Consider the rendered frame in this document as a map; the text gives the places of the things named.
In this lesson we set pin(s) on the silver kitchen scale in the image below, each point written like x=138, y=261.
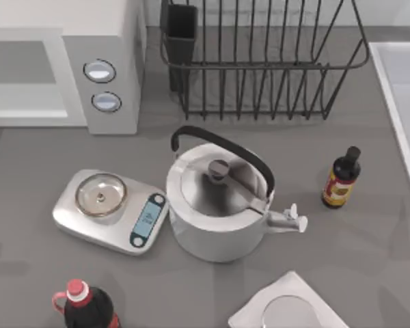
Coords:
x=109, y=212

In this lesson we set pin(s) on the round microwave knob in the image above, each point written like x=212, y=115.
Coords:
x=106, y=101
x=99, y=70

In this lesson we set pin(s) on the dark cutlery holder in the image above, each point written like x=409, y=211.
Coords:
x=179, y=30

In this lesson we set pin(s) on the dark sauce bottle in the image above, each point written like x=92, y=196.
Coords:
x=341, y=179

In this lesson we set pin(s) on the white square scale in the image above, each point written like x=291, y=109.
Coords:
x=287, y=304

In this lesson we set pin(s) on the pale microwave oven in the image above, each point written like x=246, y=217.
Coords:
x=104, y=24

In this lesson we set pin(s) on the dark cola bottle red cap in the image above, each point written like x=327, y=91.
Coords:
x=85, y=307

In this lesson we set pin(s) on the white sink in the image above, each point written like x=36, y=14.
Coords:
x=401, y=102

